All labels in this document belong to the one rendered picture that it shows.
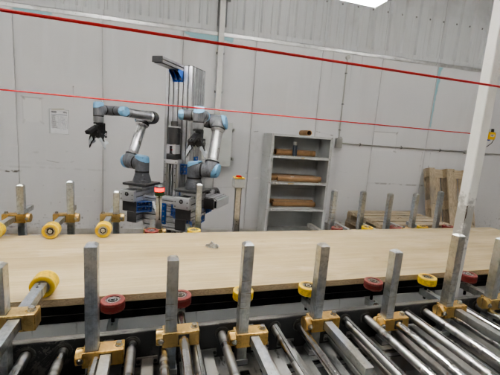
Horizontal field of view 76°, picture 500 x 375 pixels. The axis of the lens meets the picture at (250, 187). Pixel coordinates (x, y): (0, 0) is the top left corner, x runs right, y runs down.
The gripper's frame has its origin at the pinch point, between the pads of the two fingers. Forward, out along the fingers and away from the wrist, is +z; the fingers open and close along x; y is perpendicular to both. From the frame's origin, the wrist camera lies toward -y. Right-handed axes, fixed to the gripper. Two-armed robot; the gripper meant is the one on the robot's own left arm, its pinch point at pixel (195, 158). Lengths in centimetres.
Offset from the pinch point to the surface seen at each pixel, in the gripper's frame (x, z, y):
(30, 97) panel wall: 288, -45, 109
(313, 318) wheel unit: -96, 45, -89
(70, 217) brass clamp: 50, 36, -57
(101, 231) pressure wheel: 20, 38, -65
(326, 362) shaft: -102, 50, -104
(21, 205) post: 71, 30, -70
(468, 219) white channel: -155, 12, -35
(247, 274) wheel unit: -74, 27, -104
